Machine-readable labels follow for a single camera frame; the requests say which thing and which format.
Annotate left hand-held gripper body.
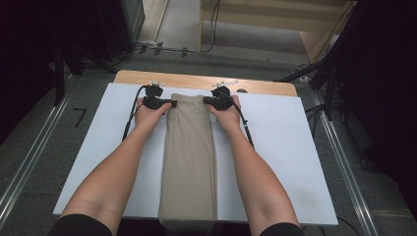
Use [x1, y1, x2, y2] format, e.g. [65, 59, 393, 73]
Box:
[142, 80, 165, 111]

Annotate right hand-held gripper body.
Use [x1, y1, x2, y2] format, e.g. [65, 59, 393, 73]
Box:
[209, 79, 239, 112]

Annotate khaki pants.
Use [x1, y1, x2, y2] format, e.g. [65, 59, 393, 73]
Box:
[157, 92, 218, 234]

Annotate person's right hand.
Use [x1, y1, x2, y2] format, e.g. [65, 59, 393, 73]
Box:
[206, 94, 244, 134]

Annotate person's left hand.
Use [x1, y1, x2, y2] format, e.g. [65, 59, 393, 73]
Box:
[133, 97, 173, 132]

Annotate white board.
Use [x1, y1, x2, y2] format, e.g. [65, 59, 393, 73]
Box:
[52, 82, 339, 226]

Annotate dark cabinet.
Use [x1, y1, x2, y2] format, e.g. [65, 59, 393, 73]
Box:
[119, 0, 147, 45]

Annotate beige wooden platform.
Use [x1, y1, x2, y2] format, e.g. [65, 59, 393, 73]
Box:
[198, 0, 357, 55]

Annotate black metal stand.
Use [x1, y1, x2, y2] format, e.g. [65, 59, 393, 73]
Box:
[274, 53, 340, 122]
[52, 41, 116, 106]

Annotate dark curtain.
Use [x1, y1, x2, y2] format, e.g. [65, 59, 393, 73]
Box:
[0, 0, 124, 147]
[328, 0, 417, 217]

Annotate black right sleeve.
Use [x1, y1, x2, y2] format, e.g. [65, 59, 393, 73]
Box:
[260, 221, 307, 236]

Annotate black sleeve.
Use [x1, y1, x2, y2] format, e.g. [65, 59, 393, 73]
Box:
[48, 213, 115, 236]
[260, 221, 307, 236]

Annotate black left sleeve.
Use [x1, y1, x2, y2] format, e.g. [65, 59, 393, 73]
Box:
[48, 213, 115, 236]

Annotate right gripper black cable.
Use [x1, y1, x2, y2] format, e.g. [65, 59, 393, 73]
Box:
[215, 88, 256, 149]

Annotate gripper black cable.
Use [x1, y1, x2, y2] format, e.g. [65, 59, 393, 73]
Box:
[215, 88, 256, 149]
[121, 85, 148, 143]

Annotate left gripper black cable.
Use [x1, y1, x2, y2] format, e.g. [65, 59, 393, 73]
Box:
[121, 85, 148, 143]

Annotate black hanging cable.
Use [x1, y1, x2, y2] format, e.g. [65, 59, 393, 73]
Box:
[201, 0, 221, 54]

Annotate metal floor rail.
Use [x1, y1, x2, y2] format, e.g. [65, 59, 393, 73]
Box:
[0, 93, 72, 228]
[311, 90, 382, 236]

